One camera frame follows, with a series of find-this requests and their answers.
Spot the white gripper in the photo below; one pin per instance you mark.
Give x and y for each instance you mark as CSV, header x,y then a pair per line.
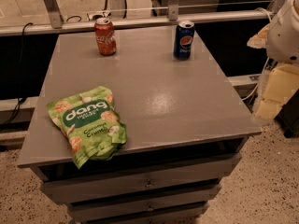
x,y
284,36

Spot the blue pepsi can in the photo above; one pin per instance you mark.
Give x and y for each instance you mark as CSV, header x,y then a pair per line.
x,y
183,40

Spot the red coca-cola can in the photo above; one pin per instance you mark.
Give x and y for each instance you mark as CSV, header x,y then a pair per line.
x,y
105,36

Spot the green rice chip bag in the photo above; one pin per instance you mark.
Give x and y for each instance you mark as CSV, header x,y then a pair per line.
x,y
90,124

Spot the grey drawer cabinet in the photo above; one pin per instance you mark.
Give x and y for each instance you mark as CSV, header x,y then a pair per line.
x,y
185,124

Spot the power strip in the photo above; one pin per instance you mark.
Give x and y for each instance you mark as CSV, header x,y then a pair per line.
x,y
95,16

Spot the metal railing frame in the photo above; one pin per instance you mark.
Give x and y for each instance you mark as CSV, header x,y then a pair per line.
x,y
36,17

